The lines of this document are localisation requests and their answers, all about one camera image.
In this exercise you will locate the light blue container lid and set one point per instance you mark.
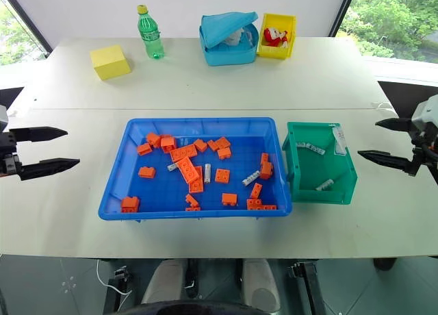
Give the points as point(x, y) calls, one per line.
point(222, 25)

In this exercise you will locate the white paper label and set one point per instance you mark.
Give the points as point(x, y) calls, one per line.
point(339, 142)

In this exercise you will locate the green plastic bottle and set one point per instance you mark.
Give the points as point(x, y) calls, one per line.
point(151, 37)

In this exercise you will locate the yellow plastic bin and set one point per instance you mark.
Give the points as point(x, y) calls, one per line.
point(275, 51)

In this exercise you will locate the red plush toy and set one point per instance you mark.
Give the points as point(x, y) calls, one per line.
point(273, 37)

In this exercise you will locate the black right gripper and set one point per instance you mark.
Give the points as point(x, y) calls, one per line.
point(427, 144)

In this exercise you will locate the green plastic bin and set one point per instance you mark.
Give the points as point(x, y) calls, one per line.
point(308, 171)

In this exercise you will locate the black table leg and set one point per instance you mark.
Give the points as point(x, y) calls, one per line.
point(309, 287)
point(116, 284)

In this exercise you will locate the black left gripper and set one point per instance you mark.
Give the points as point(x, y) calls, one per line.
point(8, 150)

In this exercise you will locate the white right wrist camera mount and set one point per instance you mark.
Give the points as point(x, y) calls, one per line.
point(426, 113)

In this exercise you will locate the yellow block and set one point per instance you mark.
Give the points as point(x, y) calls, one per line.
point(109, 62)

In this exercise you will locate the blue plastic tray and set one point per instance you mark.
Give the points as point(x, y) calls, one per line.
point(157, 191)

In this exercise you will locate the light blue container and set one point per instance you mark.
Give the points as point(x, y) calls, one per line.
point(229, 54)

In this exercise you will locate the white item in container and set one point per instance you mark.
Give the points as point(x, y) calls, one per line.
point(236, 37)

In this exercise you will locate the grey rounded robot leg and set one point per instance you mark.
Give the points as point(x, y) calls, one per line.
point(164, 282)
point(260, 284)

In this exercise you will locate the black window frame bar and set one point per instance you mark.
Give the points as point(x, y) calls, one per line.
point(29, 24)
point(344, 10)

